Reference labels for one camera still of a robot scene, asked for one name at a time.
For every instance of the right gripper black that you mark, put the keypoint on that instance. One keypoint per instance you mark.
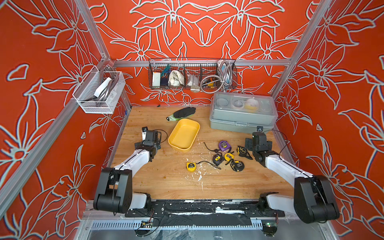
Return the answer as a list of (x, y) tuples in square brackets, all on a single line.
[(248, 143)]

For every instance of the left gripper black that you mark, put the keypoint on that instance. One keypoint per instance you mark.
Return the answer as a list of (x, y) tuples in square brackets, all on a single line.
[(138, 145)]

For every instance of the black round tape measure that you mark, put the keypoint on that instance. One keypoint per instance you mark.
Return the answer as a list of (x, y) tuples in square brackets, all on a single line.
[(243, 152)]

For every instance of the black yellow tape measure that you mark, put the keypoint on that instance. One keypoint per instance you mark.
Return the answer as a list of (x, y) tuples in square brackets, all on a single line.
[(237, 166)]

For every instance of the yellow oval storage tray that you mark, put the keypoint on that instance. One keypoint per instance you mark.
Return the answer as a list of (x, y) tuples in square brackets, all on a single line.
[(183, 135)]

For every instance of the purple tape measure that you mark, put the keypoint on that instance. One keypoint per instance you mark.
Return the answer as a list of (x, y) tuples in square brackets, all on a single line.
[(223, 146)]

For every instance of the yellow tape measure with strap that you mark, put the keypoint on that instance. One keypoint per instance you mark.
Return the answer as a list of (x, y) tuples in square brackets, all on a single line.
[(192, 166)]

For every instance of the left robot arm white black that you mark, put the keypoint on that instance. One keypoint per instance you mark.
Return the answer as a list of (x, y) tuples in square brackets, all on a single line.
[(114, 192)]

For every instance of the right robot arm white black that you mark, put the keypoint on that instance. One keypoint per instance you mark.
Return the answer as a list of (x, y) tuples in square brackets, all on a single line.
[(313, 200)]

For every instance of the white box in basket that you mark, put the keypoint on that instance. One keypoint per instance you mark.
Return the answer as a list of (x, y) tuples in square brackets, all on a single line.
[(156, 79)]

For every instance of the green black brush tool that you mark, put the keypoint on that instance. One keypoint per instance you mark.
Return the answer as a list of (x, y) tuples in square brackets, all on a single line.
[(181, 114)]

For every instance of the grey plastic toolbox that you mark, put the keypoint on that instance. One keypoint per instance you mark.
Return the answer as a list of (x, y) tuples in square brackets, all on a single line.
[(242, 112)]

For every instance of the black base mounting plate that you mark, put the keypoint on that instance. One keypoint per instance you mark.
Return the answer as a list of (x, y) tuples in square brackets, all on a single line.
[(247, 208)]

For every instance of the white cloth in basket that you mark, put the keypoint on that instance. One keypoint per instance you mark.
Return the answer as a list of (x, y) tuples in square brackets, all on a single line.
[(176, 79)]

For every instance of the white adapter in side basket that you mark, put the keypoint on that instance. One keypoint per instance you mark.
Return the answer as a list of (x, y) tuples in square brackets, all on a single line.
[(102, 87)]

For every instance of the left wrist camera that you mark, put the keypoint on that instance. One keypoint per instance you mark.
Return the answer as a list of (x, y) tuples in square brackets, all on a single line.
[(144, 133)]

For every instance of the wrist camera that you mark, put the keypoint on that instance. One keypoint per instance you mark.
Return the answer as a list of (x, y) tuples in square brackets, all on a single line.
[(144, 133), (259, 129)]

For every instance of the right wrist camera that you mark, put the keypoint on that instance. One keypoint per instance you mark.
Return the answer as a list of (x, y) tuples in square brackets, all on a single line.
[(259, 129)]

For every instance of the white wire side basket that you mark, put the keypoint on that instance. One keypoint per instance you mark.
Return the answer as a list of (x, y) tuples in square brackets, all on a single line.
[(107, 101)]

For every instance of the black wire wall basket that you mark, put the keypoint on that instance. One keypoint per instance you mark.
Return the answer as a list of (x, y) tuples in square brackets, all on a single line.
[(201, 75)]

